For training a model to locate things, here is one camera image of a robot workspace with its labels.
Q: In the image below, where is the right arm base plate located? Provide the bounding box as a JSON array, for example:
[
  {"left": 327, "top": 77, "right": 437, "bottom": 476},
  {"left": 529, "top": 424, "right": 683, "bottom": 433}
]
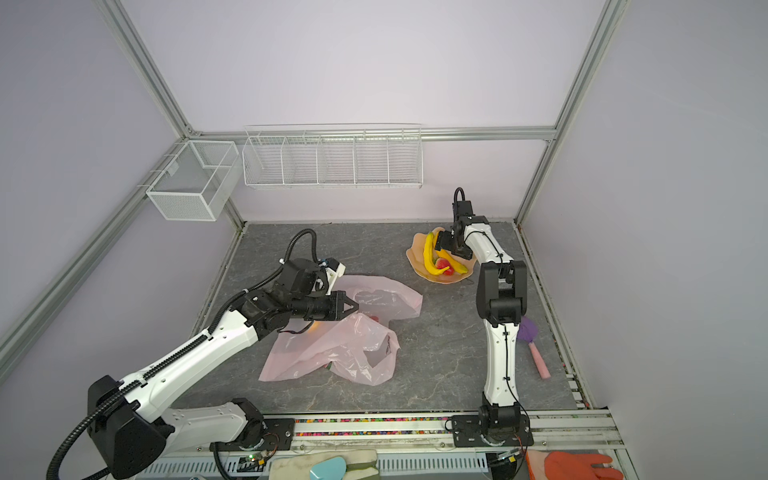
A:
[{"left": 450, "top": 413, "right": 534, "bottom": 448}]

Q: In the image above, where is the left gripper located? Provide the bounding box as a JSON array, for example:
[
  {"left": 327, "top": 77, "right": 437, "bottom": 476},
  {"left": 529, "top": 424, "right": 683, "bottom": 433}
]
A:
[{"left": 291, "top": 290, "right": 359, "bottom": 320}]

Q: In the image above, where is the white mesh box basket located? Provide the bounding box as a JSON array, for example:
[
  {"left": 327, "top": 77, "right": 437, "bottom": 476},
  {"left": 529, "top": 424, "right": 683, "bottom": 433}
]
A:
[{"left": 147, "top": 140, "right": 242, "bottom": 222}]

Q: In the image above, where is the white wire shelf basket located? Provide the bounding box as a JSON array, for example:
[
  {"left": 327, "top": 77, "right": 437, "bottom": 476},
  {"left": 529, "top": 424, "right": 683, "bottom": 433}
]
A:
[{"left": 241, "top": 123, "right": 424, "bottom": 189}]

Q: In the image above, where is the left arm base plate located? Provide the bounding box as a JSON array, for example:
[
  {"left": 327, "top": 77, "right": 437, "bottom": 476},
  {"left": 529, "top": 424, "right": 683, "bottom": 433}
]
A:
[{"left": 218, "top": 417, "right": 295, "bottom": 453}]

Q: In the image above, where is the light blue object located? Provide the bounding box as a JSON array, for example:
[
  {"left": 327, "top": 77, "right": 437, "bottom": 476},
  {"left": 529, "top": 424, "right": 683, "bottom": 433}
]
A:
[{"left": 309, "top": 456, "right": 347, "bottom": 480}]

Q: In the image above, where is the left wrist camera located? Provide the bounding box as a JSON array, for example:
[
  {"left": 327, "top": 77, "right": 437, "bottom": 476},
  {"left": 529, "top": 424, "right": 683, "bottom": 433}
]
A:
[{"left": 320, "top": 258, "right": 346, "bottom": 284}]

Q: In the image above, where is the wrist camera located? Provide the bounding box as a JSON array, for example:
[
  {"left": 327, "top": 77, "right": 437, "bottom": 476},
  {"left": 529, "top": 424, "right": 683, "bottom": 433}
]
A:
[
  {"left": 320, "top": 258, "right": 346, "bottom": 284},
  {"left": 452, "top": 200, "right": 474, "bottom": 225}
]

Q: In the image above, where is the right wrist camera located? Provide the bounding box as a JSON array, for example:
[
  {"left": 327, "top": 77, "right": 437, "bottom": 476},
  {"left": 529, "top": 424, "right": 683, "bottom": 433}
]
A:
[{"left": 452, "top": 200, "right": 474, "bottom": 225}]

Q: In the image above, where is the red rubber glove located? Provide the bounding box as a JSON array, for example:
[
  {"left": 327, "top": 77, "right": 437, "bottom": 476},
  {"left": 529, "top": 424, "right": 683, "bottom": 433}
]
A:
[{"left": 526, "top": 450, "right": 625, "bottom": 480}]

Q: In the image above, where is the beige scalloped fruit bowl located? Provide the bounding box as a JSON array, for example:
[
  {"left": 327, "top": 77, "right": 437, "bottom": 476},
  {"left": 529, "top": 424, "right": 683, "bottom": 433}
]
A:
[{"left": 406, "top": 233, "right": 477, "bottom": 285}]

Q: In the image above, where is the pink plastic bag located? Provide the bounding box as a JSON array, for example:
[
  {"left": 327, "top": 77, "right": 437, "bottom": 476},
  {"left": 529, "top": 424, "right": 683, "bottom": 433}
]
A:
[{"left": 259, "top": 275, "right": 423, "bottom": 386}]

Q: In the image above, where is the yellow green banana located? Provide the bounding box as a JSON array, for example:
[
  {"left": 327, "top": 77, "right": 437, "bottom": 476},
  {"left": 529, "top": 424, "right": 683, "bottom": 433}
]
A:
[{"left": 423, "top": 232, "right": 452, "bottom": 276}]

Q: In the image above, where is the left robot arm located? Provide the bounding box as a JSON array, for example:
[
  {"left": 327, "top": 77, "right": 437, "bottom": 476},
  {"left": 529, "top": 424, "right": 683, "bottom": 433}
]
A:
[{"left": 45, "top": 228, "right": 359, "bottom": 479}]

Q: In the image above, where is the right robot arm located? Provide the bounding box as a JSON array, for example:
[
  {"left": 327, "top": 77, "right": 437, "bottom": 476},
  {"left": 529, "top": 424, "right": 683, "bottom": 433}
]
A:
[{"left": 437, "top": 187, "right": 532, "bottom": 448}]

